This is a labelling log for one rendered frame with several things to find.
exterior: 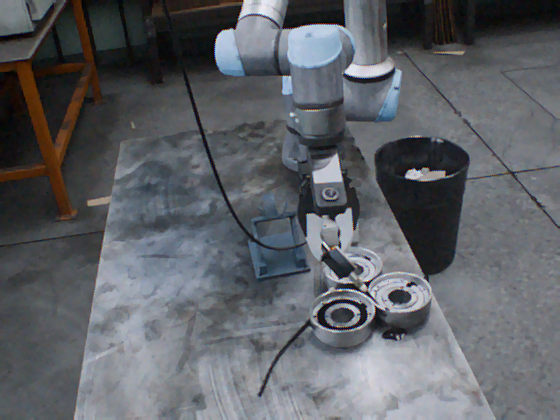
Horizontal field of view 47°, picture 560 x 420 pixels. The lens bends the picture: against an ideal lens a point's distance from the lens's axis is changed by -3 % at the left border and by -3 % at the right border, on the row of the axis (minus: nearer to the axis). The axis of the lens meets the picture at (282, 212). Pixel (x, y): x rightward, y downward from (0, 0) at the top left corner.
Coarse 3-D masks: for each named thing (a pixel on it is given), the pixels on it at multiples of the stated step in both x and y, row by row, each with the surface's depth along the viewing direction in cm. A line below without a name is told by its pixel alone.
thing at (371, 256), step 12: (348, 252) 121; (360, 252) 120; (372, 252) 119; (324, 264) 117; (360, 264) 118; (324, 276) 116; (360, 276) 115; (372, 276) 113; (336, 288) 114; (348, 288) 112
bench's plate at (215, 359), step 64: (256, 128) 176; (128, 192) 153; (192, 192) 151; (256, 192) 148; (128, 256) 131; (192, 256) 129; (384, 256) 124; (128, 320) 115; (192, 320) 113; (256, 320) 112; (128, 384) 102; (192, 384) 101; (256, 384) 100; (320, 384) 99; (384, 384) 97; (448, 384) 96
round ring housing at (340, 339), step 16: (320, 304) 110; (336, 304) 109; (368, 304) 108; (336, 320) 110; (352, 320) 106; (368, 320) 104; (320, 336) 104; (336, 336) 103; (352, 336) 103; (368, 336) 106
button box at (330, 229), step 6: (324, 216) 129; (330, 216) 128; (324, 222) 127; (330, 222) 127; (324, 228) 126; (330, 228) 126; (336, 228) 126; (324, 234) 126; (330, 234) 127; (336, 234) 127; (354, 234) 127; (324, 240) 127; (330, 240) 127; (336, 240) 127; (354, 240) 128; (330, 246) 128
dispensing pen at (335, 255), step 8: (328, 248) 106; (336, 248) 105; (328, 256) 105; (336, 256) 104; (328, 264) 107; (336, 264) 105; (344, 264) 104; (336, 272) 107; (344, 272) 104; (352, 272) 105; (352, 280) 106; (360, 280) 106; (360, 288) 106
